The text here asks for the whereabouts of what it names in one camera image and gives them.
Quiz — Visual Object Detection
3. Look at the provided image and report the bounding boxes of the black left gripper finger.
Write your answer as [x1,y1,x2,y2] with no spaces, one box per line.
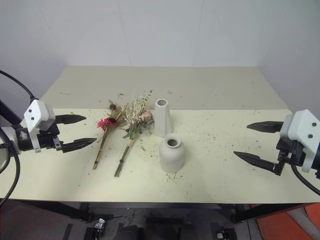
[60,137,98,154]
[55,114,87,125]

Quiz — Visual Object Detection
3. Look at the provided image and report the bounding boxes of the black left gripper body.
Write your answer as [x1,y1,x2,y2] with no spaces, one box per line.
[36,121,64,152]

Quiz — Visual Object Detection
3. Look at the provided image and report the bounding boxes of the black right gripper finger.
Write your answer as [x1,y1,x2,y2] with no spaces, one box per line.
[246,120,285,134]
[232,150,279,173]

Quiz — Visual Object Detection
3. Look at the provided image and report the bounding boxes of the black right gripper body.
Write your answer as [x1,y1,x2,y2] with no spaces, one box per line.
[274,138,307,176]

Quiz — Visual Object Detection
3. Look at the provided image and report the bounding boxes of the round white bottle vase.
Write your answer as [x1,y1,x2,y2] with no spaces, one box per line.
[158,132,186,174]

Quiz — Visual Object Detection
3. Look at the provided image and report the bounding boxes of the tall tapered white vase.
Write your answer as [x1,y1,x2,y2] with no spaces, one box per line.
[153,98,174,137]

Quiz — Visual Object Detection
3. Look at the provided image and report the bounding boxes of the dried bouquet with red flower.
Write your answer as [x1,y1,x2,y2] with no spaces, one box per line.
[92,99,126,171]

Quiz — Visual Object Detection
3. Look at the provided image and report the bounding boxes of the dark maroon bar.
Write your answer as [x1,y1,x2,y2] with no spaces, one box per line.
[0,99,25,129]

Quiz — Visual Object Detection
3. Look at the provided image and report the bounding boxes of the dried bouquet with pink rose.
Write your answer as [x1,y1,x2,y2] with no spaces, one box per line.
[113,89,155,179]

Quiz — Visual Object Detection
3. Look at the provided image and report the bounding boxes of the orange red panel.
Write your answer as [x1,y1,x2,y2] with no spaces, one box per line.
[256,202,320,240]

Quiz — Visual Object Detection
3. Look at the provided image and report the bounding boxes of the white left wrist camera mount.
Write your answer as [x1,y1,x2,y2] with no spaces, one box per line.
[23,99,56,154]

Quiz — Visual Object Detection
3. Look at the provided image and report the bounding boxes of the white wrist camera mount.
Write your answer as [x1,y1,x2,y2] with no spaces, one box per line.
[279,108,320,174]
[23,99,56,154]

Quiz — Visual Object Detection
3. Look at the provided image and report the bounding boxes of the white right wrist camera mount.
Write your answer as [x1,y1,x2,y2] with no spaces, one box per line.
[279,108,320,174]

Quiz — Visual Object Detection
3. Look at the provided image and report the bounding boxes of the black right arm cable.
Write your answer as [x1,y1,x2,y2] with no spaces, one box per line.
[290,162,320,196]

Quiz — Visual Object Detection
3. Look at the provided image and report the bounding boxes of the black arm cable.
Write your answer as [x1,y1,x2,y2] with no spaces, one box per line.
[290,162,320,196]
[0,70,35,205]

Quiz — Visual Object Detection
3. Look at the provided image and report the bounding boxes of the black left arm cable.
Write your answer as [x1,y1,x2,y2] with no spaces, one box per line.
[0,70,35,205]

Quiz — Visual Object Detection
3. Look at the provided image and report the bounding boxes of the black table frame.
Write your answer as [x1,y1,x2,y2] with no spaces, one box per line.
[0,198,320,224]

